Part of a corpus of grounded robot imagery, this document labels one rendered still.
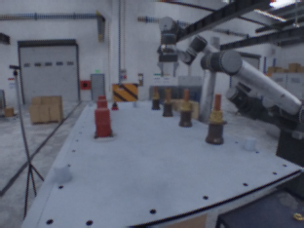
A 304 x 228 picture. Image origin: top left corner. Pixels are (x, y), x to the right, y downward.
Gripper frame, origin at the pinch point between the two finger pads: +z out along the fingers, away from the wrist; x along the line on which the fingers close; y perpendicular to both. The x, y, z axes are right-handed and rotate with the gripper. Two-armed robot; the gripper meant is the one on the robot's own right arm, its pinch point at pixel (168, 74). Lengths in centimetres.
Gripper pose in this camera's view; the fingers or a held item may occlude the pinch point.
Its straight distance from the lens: 117.0
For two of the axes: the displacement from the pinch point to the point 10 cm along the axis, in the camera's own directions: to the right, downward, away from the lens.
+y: 3.0, -1.9, 9.3
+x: -9.5, -0.6, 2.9
